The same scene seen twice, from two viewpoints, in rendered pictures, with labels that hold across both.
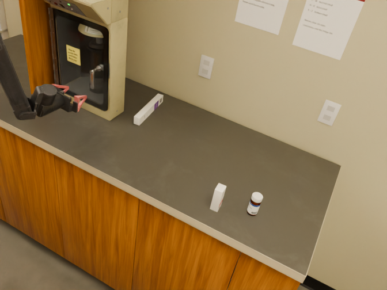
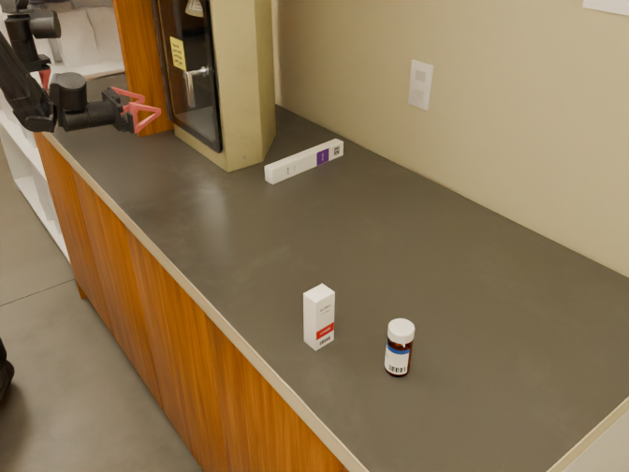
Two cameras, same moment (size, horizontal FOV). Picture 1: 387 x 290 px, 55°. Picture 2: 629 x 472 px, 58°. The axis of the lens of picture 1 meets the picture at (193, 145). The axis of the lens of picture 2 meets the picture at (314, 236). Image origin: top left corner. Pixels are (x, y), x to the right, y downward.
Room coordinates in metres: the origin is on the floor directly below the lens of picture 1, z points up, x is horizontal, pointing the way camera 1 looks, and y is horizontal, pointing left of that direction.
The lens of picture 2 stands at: (0.38, -0.50, 1.62)
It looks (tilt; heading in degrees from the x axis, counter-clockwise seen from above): 33 degrees down; 31
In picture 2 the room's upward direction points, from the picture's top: straight up
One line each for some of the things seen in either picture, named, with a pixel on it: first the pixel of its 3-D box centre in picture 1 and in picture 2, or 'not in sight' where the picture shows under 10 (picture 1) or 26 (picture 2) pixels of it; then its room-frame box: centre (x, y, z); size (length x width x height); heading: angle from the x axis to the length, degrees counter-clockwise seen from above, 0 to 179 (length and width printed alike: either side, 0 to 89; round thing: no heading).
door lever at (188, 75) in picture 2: (95, 77); (196, 87); (1.41, 0.47, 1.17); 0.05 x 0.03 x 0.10; 158
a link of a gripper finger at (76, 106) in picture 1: (75, 99); (138, 112); (1.23, 0.49, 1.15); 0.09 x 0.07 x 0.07; 157
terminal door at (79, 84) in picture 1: (80, 61); (186, 65); (1.47, 0.56, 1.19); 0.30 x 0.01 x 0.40; 68
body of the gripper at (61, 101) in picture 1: (55, 102); (102, 112); (1.18, 0.55, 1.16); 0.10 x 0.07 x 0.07; 67
